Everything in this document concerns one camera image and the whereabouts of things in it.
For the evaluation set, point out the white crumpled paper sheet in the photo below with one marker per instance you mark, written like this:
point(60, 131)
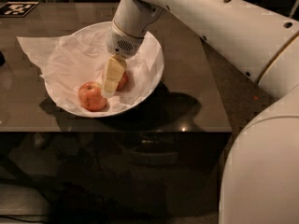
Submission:
point(71, 56)

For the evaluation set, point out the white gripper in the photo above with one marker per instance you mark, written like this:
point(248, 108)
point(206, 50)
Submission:
point(121, 42)

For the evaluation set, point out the white bowl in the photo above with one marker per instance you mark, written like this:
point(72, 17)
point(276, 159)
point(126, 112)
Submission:
point(152, 66)

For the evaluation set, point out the dark object at table edge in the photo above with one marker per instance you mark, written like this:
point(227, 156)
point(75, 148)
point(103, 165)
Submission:
point(2, 59)

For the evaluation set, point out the black white fiducial marker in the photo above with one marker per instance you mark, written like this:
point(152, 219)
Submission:
point(16, 9)

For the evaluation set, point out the red apple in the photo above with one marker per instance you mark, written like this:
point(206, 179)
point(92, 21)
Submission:
point(123, 81)
point(90, 97)

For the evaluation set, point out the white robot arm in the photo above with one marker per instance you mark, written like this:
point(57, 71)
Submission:
point(260, 181)

